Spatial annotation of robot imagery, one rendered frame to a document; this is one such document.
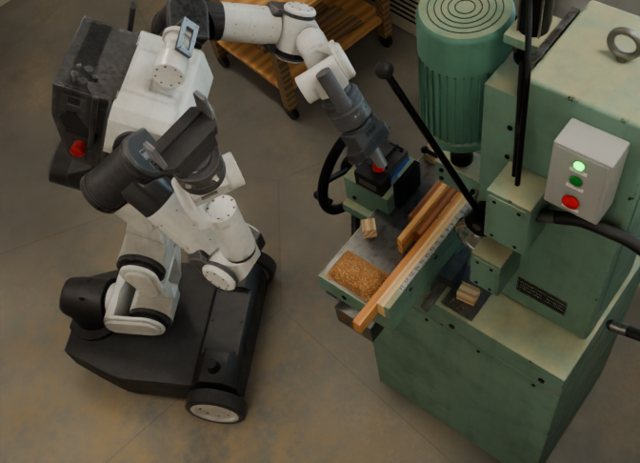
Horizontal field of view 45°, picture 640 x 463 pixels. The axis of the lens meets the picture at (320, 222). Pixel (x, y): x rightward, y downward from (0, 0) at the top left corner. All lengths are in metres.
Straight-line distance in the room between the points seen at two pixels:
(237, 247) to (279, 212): 1.55
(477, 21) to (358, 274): 0.66
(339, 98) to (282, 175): 1.54
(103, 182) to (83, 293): 1.13
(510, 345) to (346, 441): 0.93
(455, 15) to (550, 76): 0.23
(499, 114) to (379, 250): 0.52
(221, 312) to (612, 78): 1.69
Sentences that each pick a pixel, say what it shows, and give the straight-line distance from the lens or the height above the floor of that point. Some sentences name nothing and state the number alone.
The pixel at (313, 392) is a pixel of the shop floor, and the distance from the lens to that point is 2.66.
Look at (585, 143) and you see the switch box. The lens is 1.27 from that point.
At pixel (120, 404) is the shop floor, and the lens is 2.83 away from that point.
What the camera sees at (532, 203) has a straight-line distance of 1.41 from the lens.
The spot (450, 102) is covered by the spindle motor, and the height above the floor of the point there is 1.34.
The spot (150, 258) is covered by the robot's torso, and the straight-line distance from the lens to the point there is 2.23.
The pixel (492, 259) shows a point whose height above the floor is 1.08.
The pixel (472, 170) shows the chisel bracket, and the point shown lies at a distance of 1.74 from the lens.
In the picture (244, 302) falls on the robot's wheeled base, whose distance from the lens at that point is 2.64.
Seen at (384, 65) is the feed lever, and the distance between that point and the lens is 1.43.
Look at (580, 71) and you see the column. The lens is 1.31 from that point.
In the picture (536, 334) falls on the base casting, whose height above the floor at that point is 0.80.
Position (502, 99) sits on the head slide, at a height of 1.40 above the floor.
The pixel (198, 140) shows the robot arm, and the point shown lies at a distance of 1.21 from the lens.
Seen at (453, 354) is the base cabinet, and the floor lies 0.58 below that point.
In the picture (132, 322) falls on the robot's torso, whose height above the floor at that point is 0.32.
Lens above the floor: 2.45
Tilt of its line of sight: 55 degrees down
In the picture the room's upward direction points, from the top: 14 degrees counter-clockwise
